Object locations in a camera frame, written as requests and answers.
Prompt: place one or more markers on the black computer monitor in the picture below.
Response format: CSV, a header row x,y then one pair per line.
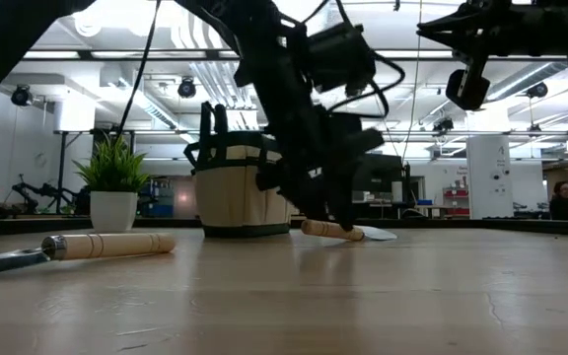
x,y
387,172

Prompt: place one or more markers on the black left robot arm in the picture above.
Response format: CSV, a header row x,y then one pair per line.
x,y
274,74

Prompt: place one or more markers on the red shelf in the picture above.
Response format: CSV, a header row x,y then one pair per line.
x,y
456,193

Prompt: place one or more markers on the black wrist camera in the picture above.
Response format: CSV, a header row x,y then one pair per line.
x,y
467,91
365,143

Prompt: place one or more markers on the black background robot arm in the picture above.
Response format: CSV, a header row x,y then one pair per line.
x,y
42,190

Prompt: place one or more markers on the blue storage bins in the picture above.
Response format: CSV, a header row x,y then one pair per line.
x,y
161,210

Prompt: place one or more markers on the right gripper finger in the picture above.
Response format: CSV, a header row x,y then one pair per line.
x,y
461,38
461,20

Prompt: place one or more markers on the black ceiling spotlight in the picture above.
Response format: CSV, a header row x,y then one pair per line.
x,y
443,124
538,90
187,89
21,96

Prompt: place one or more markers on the beige and green gardening bag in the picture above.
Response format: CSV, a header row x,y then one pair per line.
x,y
230,202

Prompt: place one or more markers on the white pillar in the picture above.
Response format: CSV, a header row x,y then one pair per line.
x,y
488,182

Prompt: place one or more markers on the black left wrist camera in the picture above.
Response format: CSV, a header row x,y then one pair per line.
x,y
365,143

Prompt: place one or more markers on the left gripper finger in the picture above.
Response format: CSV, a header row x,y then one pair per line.
x,y
311,206
344,209

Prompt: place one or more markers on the green plant in white pot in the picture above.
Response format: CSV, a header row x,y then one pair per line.
x,y
112,212

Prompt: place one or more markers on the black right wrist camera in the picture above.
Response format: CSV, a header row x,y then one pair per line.
x,y
467,91

